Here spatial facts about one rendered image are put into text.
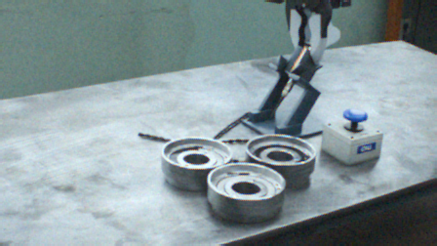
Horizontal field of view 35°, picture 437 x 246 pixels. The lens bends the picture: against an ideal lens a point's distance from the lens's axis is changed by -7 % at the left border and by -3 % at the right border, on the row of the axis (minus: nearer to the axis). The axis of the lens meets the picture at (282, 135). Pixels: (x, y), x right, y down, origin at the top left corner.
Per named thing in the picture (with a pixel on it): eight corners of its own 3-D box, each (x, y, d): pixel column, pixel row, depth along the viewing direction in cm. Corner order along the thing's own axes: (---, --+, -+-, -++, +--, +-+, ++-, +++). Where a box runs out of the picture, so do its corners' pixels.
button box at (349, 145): (348, 166, 113) (352, 138, 111) (320, 148, 118) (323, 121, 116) (384, 156, 117) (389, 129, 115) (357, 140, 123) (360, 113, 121)
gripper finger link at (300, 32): (322, 58, 127) (328, 8, 123) (297, 62, 123) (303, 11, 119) (309, 53, 129) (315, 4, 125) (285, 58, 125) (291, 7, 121)
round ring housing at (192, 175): (230, 196, 101) (232, 170, 99) (157, 191, 100) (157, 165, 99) (231, 163, 111) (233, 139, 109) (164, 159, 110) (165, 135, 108)
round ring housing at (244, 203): (287, 226, 95) (290, 200, 93) (207, 225, 93) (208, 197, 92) (278, 189, 104) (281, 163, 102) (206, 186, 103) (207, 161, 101)
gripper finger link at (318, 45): (346, 61, 123) (343, 9, 120) (323, 66, 119) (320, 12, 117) (334, 61, 125) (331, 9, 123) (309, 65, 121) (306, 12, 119)
